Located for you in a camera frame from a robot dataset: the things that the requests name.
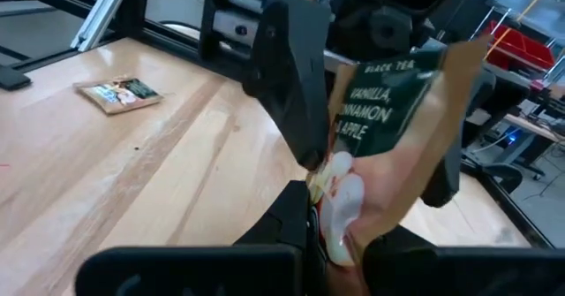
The large red storage bin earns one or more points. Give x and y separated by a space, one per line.
521 46

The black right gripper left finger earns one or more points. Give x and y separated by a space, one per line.
282 243

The black frame clip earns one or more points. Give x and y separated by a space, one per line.
13 78

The silver aluminium bracket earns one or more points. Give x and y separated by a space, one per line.
101 13

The wooden workbench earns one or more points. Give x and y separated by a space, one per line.
534 128

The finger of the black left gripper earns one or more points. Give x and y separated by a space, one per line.
448 176
291 66

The beige vanilla apple tea sachet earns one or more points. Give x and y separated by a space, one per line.
119 95
388 110

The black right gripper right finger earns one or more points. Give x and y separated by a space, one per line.
419 269

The black office chair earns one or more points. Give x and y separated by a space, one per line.
503 174

